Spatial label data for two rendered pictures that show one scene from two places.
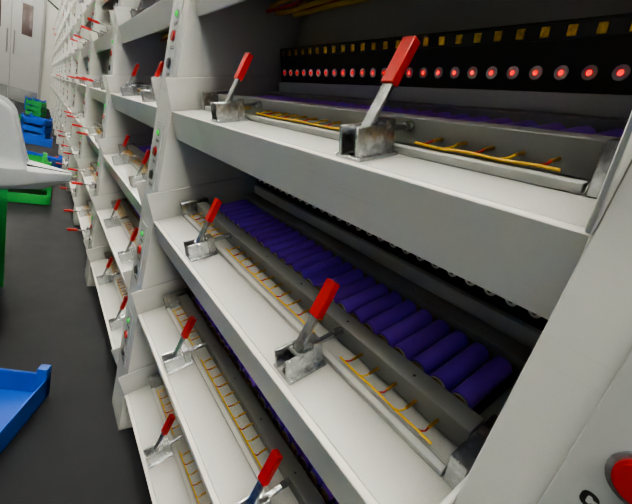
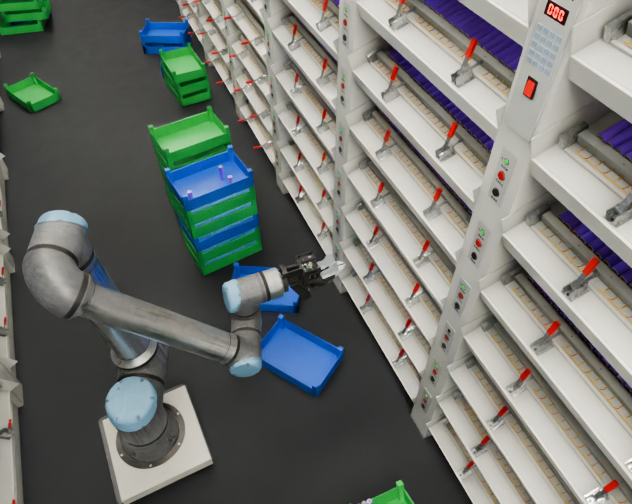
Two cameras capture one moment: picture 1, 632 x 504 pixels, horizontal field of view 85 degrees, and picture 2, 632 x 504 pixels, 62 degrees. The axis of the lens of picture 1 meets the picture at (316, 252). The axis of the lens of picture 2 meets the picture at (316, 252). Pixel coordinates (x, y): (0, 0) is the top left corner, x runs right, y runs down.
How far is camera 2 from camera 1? 1.39 m
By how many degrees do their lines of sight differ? 37
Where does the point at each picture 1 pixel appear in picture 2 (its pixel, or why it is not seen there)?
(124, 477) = (350, 314)
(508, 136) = (450, 269)
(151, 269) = (346, 232)
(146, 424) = (356, 295)
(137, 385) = (346, 276)
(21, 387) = not seen: hidden behind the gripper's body
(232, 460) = (397, 318)
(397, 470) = (432, 329)
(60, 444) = (319, 301)
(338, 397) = (422, 311)
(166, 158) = (346, 191)
